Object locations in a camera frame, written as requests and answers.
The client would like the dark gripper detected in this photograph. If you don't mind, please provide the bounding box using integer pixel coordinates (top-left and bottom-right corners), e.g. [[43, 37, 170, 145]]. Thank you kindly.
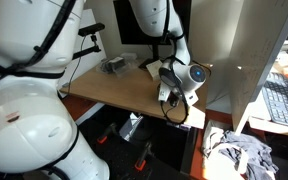
[[168, 88, 189, 108]]

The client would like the white paper card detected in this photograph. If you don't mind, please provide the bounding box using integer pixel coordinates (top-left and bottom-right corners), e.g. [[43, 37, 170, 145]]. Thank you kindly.
[[146, 59, 165, 81]]

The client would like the black monitor stand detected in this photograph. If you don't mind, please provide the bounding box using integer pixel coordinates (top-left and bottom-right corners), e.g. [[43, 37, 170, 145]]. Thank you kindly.
[[138, 43, 162, 71]]

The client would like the clear plastic bag with parts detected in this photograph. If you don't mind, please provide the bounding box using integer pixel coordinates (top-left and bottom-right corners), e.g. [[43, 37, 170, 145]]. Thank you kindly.
[[96, 53, 136, 77]]

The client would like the black perforated breadboard table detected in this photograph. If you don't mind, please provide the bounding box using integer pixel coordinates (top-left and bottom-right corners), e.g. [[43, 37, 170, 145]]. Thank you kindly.
[[76, 113, 187, 180]]

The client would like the black computer monitor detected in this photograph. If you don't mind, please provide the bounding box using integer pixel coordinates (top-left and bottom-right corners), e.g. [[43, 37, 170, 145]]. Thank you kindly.
[[113, 0, 193, 46]]

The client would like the large white whiteboard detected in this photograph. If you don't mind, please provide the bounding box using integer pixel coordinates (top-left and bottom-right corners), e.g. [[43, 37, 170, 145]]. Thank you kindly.
[[228, 0, 288, 136]]

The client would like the crumpled grey cloth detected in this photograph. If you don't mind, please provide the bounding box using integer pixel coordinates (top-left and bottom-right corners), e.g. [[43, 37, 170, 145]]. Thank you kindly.
[[201, 119, 280, 180]]

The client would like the black computer keyboard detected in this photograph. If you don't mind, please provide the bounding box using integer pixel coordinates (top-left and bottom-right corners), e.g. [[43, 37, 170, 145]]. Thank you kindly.
[[261, 71, 288, 131]]

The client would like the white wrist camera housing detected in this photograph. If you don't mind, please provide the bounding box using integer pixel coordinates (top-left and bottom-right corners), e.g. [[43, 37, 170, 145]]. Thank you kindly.
[[157, 81, 172, 102]]

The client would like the black clamp with orange handle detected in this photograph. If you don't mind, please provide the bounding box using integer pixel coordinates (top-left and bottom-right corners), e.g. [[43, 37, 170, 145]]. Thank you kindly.
[[134, 141, 154, 172], [96, 122, 119, 145]]

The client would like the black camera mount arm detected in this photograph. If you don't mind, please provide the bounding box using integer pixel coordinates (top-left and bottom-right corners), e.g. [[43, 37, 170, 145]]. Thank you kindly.
[[71, 34, 103, 61]]

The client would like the thin black camera cable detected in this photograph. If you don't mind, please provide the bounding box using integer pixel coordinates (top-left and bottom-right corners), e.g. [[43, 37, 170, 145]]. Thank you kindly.
[[66, 35, 87, 95]]

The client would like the black exterior camera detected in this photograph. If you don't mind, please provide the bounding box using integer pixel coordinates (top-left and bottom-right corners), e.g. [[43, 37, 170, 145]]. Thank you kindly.
[[77, 22, 106, 38]]

